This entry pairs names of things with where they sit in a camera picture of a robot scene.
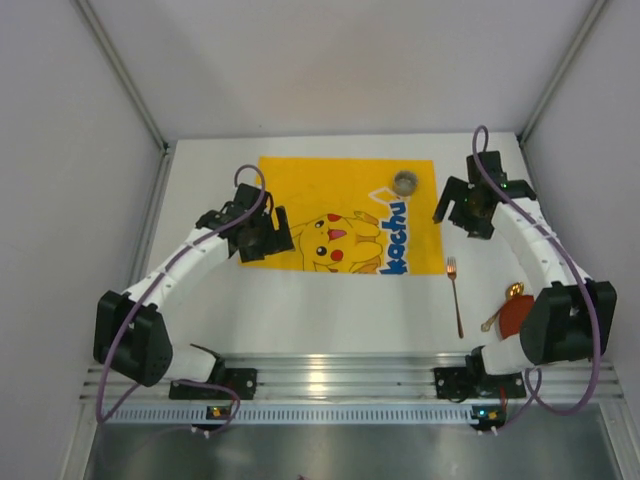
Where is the yellow Pikachu placemat cloth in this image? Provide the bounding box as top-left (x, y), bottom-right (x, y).
top-left (252, 156), bottom-right (445, 275)

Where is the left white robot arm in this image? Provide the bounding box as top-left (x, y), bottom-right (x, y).
top-left (93, 183), bottom-right (294, 387)

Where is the aluminium mounting rail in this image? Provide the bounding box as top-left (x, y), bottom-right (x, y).
top-left (79, 353), bottom-right (624, 403)

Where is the red plate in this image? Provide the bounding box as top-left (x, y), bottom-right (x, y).
top-left (498, 295), bottom-right (535, 339)

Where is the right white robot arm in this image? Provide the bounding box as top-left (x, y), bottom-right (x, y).
top-left (433, 151), bottom-right (617, 376)

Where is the copper fork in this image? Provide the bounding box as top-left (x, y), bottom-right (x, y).
top-left (446, 256), bottom-right (464, 339)

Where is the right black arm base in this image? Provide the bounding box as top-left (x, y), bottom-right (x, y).
top-left (433, 367), bottom-right (527, 403)

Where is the gold spoon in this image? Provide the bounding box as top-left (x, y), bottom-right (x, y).
top-left (480, 282), bottom-right (525, 333)

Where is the perforated cable tray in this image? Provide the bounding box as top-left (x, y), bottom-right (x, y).
top-left (109, 404), bottom-right (503, 425)

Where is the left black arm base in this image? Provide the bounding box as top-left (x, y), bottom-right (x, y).
top-left (169, 368), bottom-right (258, 401)

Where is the right aluminium frame post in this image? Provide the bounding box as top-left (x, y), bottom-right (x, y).
top-left (516, 0), bottom-right (611, 148)

